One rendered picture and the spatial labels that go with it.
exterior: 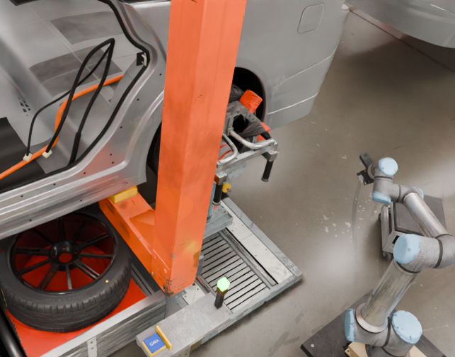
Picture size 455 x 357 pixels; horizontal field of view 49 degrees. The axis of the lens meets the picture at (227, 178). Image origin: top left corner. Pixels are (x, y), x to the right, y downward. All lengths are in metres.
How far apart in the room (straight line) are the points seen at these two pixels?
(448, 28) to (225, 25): 3.29
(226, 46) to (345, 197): 2.53
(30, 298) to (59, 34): 1.53
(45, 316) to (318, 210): 2.07
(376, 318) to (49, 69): 2.08
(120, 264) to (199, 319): 0.48
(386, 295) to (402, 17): 2.86
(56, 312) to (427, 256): 1.62
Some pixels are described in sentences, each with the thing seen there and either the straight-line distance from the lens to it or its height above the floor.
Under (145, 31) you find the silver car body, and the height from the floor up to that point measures 1.58.
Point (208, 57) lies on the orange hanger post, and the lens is 1.52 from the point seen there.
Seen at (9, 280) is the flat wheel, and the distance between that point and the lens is 2.55.
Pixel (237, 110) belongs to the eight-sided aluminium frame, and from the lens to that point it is 2.51.
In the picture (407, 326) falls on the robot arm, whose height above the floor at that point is 0.64.
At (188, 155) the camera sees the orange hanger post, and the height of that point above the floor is 1.42.
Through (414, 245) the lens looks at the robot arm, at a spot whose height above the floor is 1.21.
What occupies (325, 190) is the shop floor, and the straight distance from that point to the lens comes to 3.89.
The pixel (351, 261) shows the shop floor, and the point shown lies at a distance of 3.49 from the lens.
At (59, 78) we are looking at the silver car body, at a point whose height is 1.02.
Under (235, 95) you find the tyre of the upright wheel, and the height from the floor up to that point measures 1.13.
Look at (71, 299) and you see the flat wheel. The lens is 2.45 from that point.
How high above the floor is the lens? 2.57
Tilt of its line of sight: 43 degrees down
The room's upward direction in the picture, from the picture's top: 12 degrees clockwise
